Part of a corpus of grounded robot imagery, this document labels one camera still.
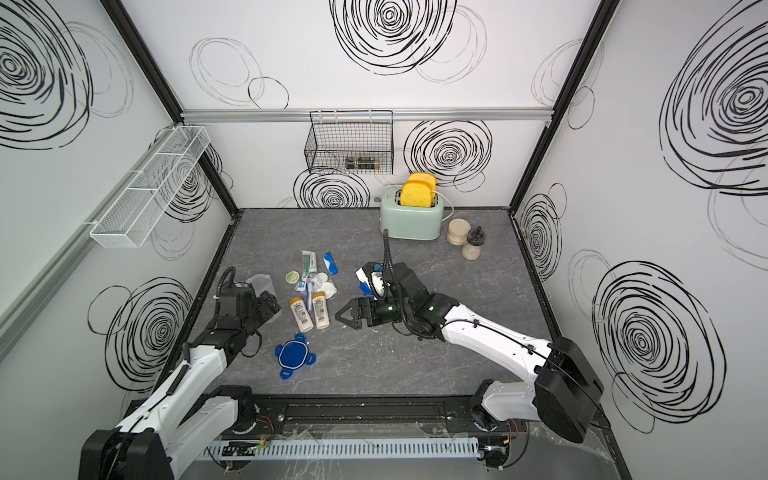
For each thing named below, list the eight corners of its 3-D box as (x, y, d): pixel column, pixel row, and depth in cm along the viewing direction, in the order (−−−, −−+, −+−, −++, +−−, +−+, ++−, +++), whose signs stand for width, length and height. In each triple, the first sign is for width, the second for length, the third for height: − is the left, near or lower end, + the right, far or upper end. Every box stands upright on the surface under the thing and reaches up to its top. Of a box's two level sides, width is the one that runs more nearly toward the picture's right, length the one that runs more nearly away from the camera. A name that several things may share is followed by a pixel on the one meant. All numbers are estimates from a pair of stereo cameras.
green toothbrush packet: (304, 275, 102) (303, 272, 100) (302, 254, 108) (301, 250, 106) (318, 272, 103) (317, 269, 101) (315, 251, 109) (314, 247, 107)
